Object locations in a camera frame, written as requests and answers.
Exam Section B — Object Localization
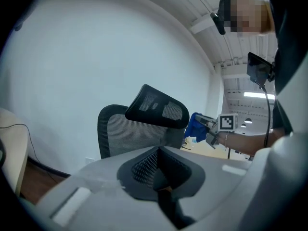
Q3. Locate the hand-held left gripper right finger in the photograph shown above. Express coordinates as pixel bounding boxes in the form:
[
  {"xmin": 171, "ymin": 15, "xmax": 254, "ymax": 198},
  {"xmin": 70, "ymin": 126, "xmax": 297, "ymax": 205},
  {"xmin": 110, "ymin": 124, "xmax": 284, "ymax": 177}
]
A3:
[{"xmin": 157, "ymin": 146, "xmax": 253, "ymax": 223}]

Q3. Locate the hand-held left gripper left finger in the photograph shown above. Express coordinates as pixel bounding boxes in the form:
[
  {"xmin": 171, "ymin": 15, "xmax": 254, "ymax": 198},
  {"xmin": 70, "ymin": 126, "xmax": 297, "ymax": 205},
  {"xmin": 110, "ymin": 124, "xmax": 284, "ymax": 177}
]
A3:
[{"xmin": 36, "ymin": 146, "xmax": 174, "ymax": 231}]

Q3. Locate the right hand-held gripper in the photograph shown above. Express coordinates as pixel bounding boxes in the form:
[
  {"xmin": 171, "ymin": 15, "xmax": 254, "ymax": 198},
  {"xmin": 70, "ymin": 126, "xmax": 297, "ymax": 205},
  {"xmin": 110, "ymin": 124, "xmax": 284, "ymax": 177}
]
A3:
[{"xmin": 194, "ymin": 113, "xmax": 239, "ymax": 150}]

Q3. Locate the blue cleaning cloth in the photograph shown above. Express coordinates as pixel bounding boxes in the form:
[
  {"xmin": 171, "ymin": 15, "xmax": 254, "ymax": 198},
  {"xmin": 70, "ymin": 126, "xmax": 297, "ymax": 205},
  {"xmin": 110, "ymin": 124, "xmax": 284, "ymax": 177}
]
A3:
[{"xmin": 184, "ymin": 112, "xmax": 208, "ymax": 143}]

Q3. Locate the black mesh office chair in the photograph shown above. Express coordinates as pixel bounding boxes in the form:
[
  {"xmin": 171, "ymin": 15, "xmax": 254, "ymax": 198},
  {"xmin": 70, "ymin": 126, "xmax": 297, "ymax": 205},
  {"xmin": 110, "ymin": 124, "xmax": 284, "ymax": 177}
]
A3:
[{"xmin": 97, "ymin": 84, "xmax": 191, "ymax": 160}]

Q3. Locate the person's right forearm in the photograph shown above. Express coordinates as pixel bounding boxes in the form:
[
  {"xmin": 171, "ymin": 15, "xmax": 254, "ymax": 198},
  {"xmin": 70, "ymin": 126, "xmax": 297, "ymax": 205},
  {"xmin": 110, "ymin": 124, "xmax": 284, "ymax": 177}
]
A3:
[{"xmin": 218, "ymin": 130, "xmax": 284, "ymax": 155}]

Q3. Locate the light wooden desk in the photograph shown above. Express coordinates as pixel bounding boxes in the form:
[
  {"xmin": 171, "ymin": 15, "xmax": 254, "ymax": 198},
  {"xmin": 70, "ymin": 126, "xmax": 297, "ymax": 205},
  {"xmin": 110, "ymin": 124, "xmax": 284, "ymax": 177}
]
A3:
[{"xmin": 180, "ymin": 138, "xmax": 253, "ymax": 161}]

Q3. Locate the rectangular ceiling light panel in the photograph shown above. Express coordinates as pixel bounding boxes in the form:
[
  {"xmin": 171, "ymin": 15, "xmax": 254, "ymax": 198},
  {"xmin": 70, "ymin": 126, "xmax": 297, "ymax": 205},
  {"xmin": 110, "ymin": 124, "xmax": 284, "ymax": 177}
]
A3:
[{"xmin": 243, "ymin": 91, "xmax": 275, "ymax": 100}]

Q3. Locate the black chest-mounted phone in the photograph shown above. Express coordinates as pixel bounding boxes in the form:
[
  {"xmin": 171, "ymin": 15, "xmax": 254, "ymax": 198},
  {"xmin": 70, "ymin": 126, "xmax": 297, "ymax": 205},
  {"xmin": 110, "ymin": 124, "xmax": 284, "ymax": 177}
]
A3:
[{"xmin": 246, "ymin": 51, "xmax": 276, "ymax": 87}]

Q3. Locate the white rounded desk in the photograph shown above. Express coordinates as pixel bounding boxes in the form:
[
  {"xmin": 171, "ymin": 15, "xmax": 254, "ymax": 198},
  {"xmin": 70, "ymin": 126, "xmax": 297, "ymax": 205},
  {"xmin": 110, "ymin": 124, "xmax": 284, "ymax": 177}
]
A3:
[{"xmin": 0, "ymin": 108, "xmax": 29, "ymax": 197}]

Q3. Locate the person's head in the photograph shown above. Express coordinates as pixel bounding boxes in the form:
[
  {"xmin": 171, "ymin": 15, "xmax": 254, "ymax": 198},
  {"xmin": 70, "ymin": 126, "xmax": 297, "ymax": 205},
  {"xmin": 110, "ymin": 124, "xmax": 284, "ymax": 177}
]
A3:
[{"xmin": 225, "ymin": 0, "xmax": 275, "ymax": 36}]

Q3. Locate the person's black shirt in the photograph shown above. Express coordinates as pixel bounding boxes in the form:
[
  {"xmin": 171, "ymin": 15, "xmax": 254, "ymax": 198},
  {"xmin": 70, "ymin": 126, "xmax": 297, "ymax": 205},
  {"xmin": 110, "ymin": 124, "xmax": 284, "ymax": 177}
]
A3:
[{"xmin": 266, "ymin": 0, "xmax": 308, "ymax": 136}]

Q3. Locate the black phone cable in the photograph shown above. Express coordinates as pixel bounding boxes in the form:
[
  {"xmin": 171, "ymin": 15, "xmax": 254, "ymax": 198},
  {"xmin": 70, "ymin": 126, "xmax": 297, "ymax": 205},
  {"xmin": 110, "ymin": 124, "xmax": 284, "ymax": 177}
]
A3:
[{"xmin": 260, "ymin": 84, "xmax": 272, "ymax": 148}]

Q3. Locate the thin black cable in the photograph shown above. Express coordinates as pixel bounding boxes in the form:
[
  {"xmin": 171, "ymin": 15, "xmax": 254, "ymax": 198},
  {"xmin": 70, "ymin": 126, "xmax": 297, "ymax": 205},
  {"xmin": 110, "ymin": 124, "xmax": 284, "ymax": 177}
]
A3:
[{"xmin": 0, "ymin": 123, "xmax": 71, "ymax": 178}]

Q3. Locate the black head-mounted camera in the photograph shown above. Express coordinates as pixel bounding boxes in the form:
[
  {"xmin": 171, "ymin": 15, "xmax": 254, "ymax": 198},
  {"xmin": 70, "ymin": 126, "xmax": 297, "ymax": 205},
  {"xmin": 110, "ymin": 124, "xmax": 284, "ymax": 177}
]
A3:
[{"xmin": 210, "ymin": 0, "xmax": 232, "ymax": 36}]

